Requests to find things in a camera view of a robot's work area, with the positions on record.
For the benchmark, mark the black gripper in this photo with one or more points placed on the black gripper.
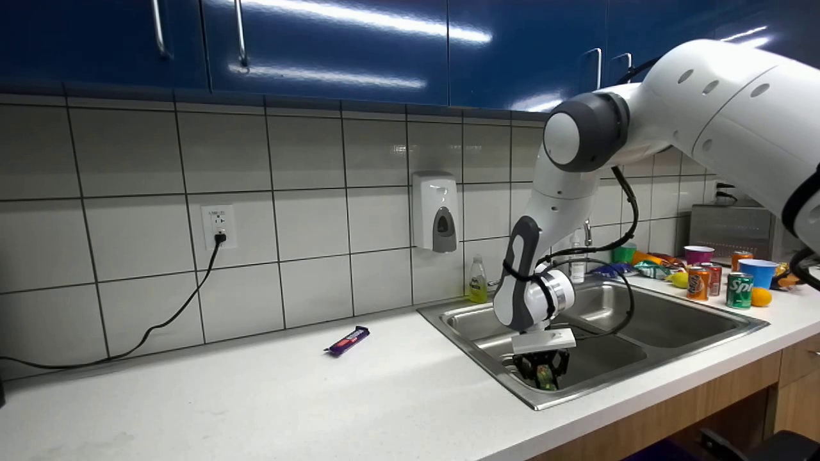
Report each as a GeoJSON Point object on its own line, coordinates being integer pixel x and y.
{"type": "Point", "coordinates": [544, 359]}

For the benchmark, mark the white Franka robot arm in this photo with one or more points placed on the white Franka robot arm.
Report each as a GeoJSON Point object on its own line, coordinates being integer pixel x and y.
{"type": "Point", "coordinates": [725, 112]}

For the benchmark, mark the stainless steel double sink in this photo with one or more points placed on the stainless steel double sink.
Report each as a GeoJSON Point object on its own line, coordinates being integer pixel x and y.
{"type": "Point", "coordinates": [666, 335]}

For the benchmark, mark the purple candy bar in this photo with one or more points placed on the purple candy bar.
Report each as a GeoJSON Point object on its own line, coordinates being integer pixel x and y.
{"type": "Point", "coordinates": [346, 342]}

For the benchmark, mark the white pump bottle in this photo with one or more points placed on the white pump bottle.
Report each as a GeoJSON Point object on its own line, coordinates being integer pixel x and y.
{"type": "Point", "coordinates": [578, 272]}

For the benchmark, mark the green dish soap bottle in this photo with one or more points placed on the green dish soap bottle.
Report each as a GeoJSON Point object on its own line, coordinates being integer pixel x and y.
{"type": "Point", "coordinates": [476, 286]}

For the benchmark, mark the blue snack bag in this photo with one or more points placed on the blue snack bag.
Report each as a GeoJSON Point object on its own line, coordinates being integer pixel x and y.
{"type": "Point", "coordinates": [608, 272]}

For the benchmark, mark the colourful snack packets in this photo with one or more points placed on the colourful snack packets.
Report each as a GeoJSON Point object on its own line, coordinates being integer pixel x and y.
{"type": "Point", "coordinates": [656, 265]}

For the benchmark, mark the yellow lemon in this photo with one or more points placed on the yellow lemon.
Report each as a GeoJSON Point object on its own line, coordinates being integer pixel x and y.
{"type": "Point", "coordinates": [679, 277]}

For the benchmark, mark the orange soda can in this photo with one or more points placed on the orange soda can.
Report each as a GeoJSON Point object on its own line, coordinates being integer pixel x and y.
{"type": "Point", "coordinates": [698, 282]}

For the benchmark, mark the wooden base cabinet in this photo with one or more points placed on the wooden base cabinet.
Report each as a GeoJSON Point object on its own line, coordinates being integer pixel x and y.
{"type": "Point", "coordinates": [725, 401]}

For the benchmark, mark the red soda can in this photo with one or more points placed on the red soda can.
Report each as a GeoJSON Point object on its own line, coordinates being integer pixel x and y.
{"type": "Point", "coordinates": [716, 280]}

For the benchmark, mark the green printed can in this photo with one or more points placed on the green printed can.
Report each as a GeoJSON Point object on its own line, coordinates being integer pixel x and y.
{"type": "Point", "coordinates": [739, 290]}

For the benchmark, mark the orange plastic cup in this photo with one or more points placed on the orange plastic cup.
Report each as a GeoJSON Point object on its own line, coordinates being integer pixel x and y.
{"type": "Point", "coordinates": [740, 258]}

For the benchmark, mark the orange fruit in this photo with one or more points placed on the orange fruit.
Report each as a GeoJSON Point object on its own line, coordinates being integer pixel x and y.
{"type": "Point", "coordinates": [761, 298]}

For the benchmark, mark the black chair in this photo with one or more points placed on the black chair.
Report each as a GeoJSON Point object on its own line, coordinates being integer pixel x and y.
{"type": "Point", "coordinates": [769, 447]}

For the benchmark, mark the blue plastic cup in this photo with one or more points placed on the blue plastic cup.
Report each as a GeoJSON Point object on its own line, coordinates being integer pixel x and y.
{"type": "Point", "coordinates": [756, 272]}

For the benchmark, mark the stainless steel appliance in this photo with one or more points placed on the stainless steel appliance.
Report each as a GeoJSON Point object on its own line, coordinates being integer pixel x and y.
{"type": "Point", "coordinates": [733, 232]}

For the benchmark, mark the dark chip bag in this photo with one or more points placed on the dark chip bag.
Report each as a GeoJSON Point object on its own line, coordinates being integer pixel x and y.
{"type": "Point", "coordinates": [783, 277]}

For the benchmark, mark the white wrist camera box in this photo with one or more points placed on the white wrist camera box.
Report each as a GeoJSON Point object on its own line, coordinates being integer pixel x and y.
{"type": "Point", "coordinates": [544, 342]}

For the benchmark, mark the white wall soap dispenser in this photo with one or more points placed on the white wall soap dispenser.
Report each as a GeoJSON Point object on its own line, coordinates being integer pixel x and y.
{"type": "Point", "coordinates": [430, 207]}

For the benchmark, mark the white wall outlet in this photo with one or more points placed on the white wall outlet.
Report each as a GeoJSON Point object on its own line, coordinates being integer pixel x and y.
{"type": "Point", "coordinates": [218, 226]}

